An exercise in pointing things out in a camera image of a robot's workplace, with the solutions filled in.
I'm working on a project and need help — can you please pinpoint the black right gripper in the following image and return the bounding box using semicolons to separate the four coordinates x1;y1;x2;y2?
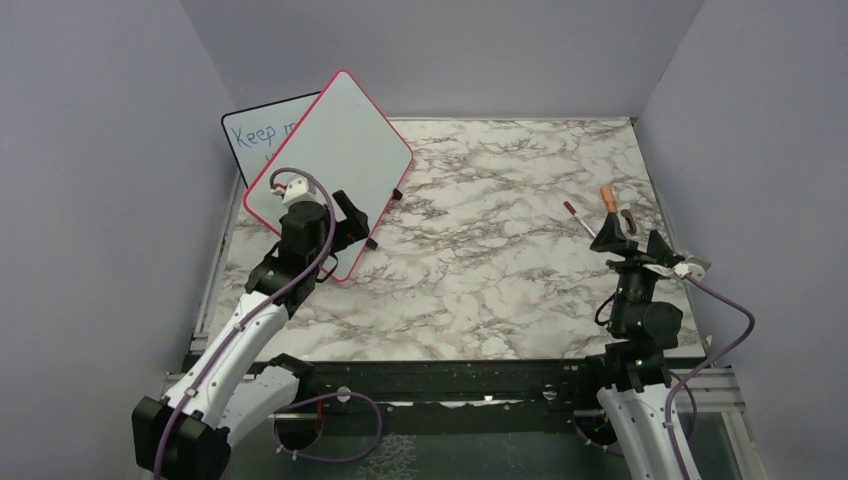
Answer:
591;211;675;332

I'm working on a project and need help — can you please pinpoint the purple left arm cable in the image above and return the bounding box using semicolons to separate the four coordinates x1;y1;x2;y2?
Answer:
152;166;384;480

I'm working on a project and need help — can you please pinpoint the orange marker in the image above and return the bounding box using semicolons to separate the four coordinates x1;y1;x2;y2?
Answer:
599;185;618;214

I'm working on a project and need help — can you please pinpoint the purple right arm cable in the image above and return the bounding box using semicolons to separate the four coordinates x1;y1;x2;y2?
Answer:
574;272;757;480

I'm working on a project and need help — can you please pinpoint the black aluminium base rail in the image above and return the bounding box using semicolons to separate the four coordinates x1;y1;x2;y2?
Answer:
157;357;747;439

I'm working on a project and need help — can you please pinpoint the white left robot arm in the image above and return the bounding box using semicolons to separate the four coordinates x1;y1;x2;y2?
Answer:
131;187;369;479

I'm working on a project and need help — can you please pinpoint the pink framed whiteboard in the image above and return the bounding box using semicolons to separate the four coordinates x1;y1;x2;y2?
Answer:
241;68;415;284

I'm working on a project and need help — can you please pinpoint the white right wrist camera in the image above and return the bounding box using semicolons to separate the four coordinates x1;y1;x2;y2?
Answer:
672;255;711;281

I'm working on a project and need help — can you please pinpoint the black framed written whiteboard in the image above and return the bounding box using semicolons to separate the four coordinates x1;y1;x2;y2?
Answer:
220;91;320;187

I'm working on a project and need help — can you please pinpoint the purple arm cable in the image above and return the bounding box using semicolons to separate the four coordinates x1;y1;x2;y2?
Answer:
574;272;757;480
152;166;384;480

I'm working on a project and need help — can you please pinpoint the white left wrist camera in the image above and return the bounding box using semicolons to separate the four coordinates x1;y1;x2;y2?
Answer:
282;178;321;209

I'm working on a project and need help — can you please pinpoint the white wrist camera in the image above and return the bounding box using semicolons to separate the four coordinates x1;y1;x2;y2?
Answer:
282;178;321;209
672;255;711;281

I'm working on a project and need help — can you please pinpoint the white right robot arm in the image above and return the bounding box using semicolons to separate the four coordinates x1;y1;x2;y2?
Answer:
576;212;710;479

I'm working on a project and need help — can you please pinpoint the white brown whiteboard marker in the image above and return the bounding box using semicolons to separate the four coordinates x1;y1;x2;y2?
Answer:
563;201;596;239

